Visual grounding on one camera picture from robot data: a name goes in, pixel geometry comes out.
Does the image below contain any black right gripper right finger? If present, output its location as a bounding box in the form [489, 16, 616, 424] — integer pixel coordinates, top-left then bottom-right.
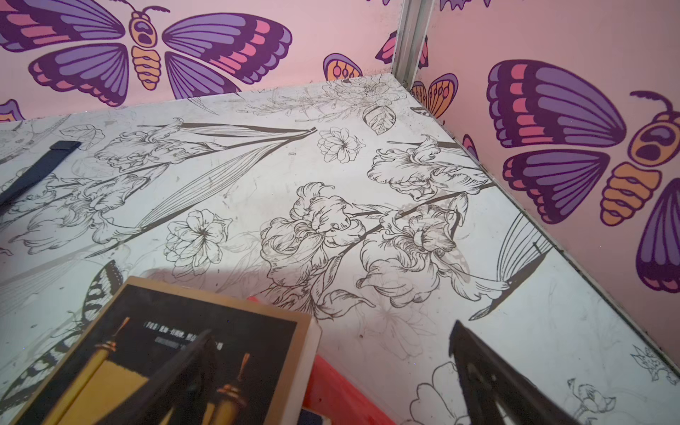
[449, 321, 577, 425]

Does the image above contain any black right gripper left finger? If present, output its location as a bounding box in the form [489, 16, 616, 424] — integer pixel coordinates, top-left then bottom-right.
[99, 329, 217, 424]

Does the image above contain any black and tan book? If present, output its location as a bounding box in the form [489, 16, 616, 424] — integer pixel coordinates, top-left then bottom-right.
[14, 277, 322, 424]

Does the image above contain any navy blue backpack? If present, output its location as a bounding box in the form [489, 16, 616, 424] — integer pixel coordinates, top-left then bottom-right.
[1, 141, 81, 214]

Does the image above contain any red notebook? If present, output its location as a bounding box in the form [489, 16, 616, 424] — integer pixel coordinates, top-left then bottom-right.
[246, 294, 397, 425]

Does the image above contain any aluminium frame post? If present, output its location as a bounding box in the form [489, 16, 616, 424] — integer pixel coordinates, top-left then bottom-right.
[391, 0, 434, 90]

